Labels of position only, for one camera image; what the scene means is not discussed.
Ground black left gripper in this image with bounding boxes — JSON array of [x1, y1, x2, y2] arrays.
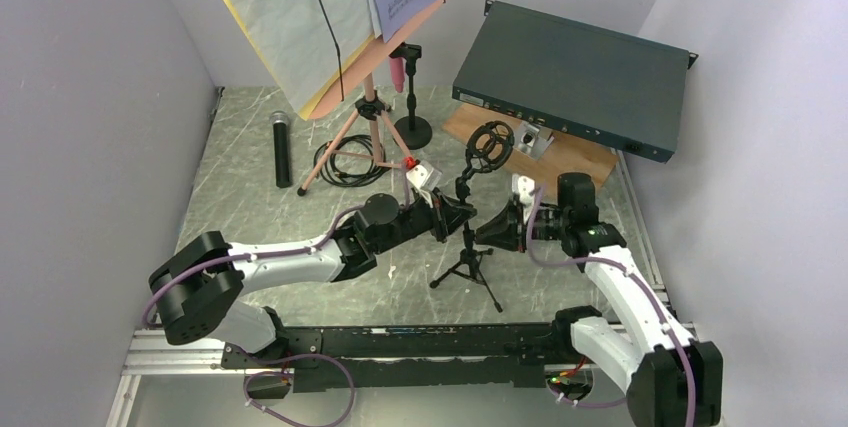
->
[[373, 185, 475, 254]]

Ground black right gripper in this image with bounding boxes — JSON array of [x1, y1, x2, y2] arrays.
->
[[477, 200, 570, 253]]

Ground black tripod mic stand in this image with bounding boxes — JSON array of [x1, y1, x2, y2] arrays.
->
[[429, 120, 515, 313]]

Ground black silver handheld microphone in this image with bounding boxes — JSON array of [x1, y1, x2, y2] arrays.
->
[[270, 111, 292, 188]]

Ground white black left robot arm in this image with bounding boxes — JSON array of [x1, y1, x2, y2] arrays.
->
[[142, 191, 477, 367]]

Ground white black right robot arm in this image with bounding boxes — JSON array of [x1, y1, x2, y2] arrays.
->
[[476, 173, 724, 426]]

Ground black round-base mic stand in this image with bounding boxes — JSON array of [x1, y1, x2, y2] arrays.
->
[[389, 42, 433, 150]]

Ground wooden board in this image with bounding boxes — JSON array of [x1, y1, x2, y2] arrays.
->
[[442, 103, 618, 198]]

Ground pink tripod music stand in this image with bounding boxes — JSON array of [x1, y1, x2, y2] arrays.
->
[[297, 2, 445, 196]]

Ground pink small microphone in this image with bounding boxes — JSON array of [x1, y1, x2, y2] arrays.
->
[[389, 57, 406, 93]]

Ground dark teal rack unit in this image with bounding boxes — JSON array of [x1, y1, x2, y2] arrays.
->
[[452, 1, 698, 163]]

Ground grey paper sheet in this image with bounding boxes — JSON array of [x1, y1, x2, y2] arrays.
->
[[222, 0, 376, 119]]

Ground silver metal bracket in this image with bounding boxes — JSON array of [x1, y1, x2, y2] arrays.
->
[[514, 121, 553, 160]]

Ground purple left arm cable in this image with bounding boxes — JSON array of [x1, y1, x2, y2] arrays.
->
[[142, 172, 412, 427]]

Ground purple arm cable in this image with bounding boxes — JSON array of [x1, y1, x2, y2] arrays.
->
[[142, 172, 412, 427], [525, 188, 698, 427]]

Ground coiled black cable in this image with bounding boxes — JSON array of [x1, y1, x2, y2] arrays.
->
[[312, 134, 392, 189]]

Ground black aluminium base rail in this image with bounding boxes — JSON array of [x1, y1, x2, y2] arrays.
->
[[105, 321, 723, 427]]

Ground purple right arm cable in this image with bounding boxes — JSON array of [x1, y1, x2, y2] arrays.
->
[[525, 188, 698, 427]]

